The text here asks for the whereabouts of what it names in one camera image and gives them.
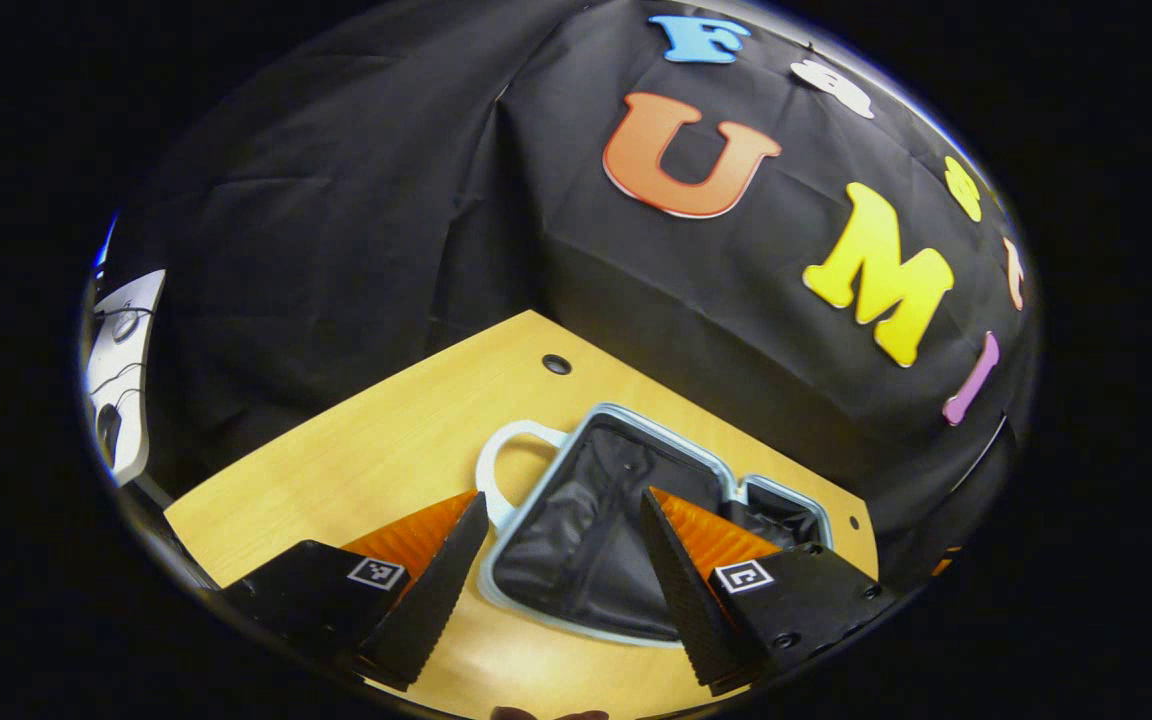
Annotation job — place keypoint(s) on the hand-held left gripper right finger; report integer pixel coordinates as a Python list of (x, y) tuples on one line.
[(681, 600)]

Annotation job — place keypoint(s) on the light blue suitcase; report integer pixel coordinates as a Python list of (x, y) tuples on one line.
[(576, 560)]

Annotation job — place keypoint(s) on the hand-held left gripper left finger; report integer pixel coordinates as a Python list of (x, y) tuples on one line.
[(436, 600)]

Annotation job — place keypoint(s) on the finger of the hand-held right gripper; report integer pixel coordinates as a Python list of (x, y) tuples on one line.
[(944, 562)]

